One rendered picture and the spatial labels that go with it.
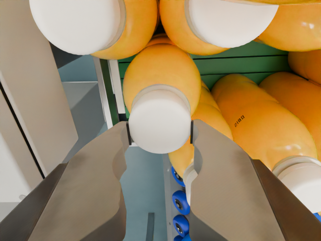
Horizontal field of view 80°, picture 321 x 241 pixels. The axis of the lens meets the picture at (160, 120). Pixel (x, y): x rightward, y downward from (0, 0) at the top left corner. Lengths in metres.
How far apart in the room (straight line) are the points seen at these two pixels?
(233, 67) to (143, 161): 1.36
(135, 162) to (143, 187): 0.29
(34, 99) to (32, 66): 0.03
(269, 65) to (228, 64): 0.06
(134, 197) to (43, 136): 1.76
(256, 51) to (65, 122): 0.28
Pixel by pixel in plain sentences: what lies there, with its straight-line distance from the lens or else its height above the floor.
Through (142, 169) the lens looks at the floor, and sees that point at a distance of 1.68.
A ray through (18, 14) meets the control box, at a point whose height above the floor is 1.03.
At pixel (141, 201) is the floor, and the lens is 1.98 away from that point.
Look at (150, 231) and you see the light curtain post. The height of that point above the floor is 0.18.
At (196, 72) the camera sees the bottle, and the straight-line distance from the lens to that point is 0.16.
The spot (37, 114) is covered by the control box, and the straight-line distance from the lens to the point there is 0.21.
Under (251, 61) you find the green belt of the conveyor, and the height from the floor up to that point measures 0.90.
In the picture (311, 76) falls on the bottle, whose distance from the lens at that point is 0.32.
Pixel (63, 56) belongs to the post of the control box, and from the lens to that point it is 0.32.
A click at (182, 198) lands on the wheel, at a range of 0.38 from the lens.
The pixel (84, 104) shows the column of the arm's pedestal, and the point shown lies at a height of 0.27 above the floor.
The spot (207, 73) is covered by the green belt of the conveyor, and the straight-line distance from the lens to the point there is 0.33.
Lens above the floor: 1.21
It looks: 61 degrees down
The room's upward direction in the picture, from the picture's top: 177 degrees counter-clockwise
